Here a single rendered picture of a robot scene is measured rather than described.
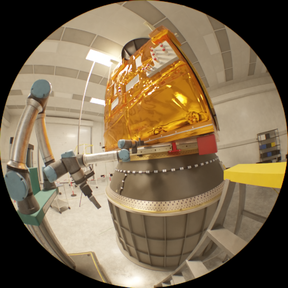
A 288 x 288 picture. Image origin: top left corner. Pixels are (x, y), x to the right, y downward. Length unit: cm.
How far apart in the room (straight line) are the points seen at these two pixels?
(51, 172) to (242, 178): 76
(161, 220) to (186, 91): 110
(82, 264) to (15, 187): 134
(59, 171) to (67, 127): 833
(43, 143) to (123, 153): 52
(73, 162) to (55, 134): 821
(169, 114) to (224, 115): 580
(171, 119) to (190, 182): 58
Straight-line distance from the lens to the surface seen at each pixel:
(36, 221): 62
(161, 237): 111
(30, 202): 63
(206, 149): 77
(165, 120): 85
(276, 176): 40
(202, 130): 75
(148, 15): 367
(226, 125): 635
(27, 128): 50
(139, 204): 92
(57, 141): 854
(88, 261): 164
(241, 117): 662
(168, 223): 95
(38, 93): 52
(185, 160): 98
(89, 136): 878
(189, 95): 81
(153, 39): 180
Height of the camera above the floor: 163
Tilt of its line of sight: 8 degrees up
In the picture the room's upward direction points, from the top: 6 degrees counter-clockwise
